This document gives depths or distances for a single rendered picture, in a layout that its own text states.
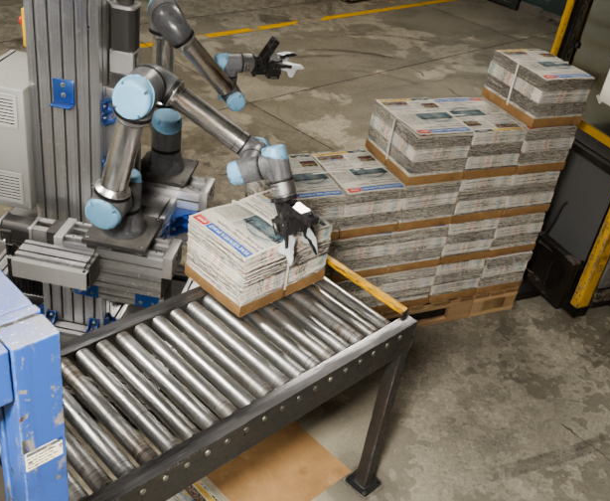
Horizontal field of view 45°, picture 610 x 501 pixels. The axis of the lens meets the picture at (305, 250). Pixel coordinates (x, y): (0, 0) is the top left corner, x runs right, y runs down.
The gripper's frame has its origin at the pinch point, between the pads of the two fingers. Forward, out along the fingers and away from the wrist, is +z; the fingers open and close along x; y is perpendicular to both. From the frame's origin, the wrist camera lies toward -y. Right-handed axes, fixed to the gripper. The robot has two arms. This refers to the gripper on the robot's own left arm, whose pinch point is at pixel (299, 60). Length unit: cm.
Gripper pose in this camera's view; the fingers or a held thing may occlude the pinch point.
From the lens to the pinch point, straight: 319.9
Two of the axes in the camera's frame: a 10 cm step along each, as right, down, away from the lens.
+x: 2.8, 6.6, -6.9
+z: 9.4, -0.6, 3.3
